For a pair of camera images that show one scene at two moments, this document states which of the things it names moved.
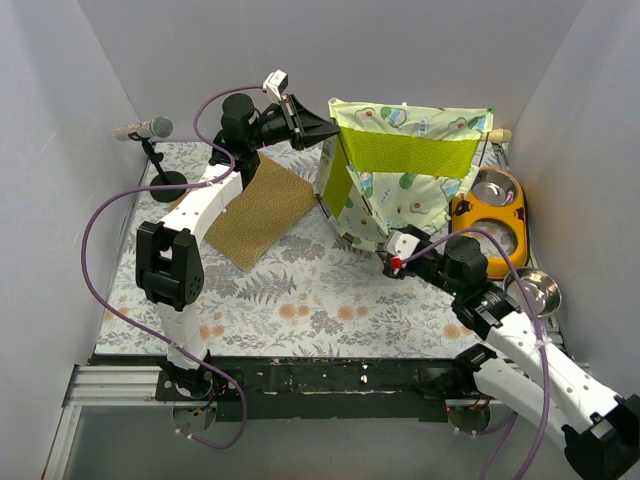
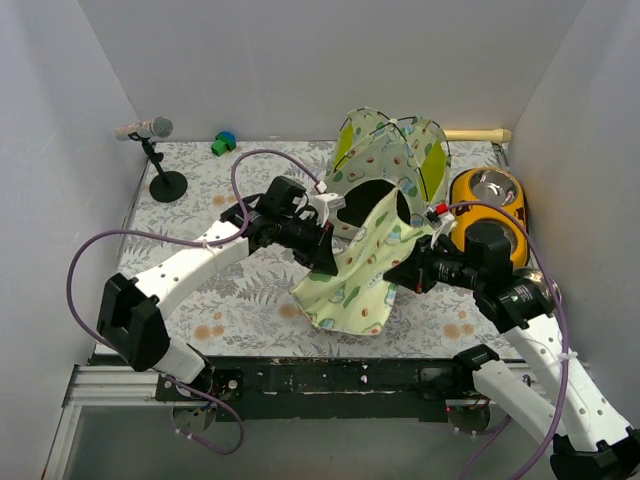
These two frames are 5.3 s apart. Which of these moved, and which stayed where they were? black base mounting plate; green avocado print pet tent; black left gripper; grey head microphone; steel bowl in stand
Moved: black left gripper; green avocado print pet tent
Stayed: grey head microphone; black base mounting plate; steel bowl in stand
